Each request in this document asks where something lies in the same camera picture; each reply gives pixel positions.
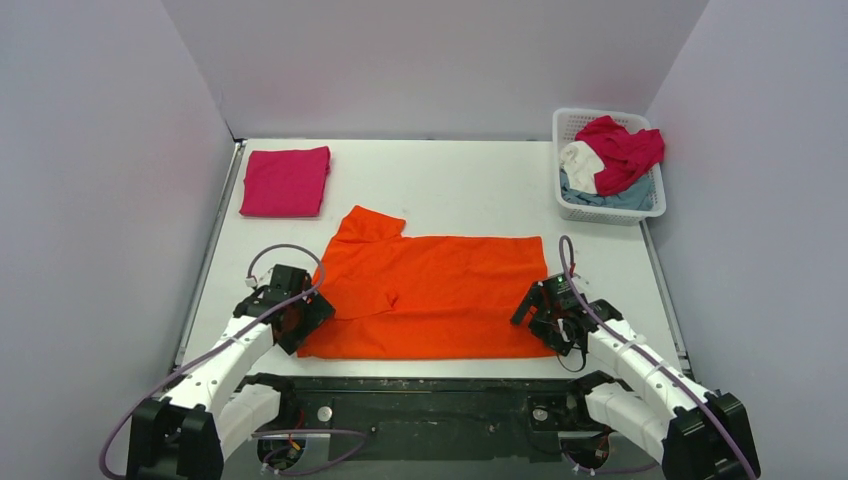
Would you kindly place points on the white plastic laundry basket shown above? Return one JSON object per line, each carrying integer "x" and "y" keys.
{"x": 566, "y": 123}

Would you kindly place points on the blue grey t shirt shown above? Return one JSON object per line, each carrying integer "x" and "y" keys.
{"x": 638, "y": 197}

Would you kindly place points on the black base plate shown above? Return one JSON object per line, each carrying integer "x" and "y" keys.
{"x": 422, "y": 419}

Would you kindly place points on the folded magenta t shirt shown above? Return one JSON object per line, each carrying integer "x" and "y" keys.
{"x": 285, "y": 184}

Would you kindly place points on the white t shirt in basket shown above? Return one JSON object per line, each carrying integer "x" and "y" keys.
{"x": 580, "y": 164}

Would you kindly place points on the crimson t shirt in basket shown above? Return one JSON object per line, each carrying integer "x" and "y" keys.
{"x": 626, "y": 156}

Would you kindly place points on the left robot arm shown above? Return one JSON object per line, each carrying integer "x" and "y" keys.
{"x": 216, "y": 407}

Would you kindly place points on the orange t shirt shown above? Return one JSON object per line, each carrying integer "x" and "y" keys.
{"x": 425, "y": 297}

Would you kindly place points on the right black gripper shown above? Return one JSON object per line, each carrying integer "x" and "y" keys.
{"x": 536, "y": 307}

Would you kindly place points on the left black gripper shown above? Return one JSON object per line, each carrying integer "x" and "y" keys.
{"x": 312, "y": 314}

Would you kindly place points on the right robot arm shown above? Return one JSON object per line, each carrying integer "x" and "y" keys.
{"x": 638, "y": 369}

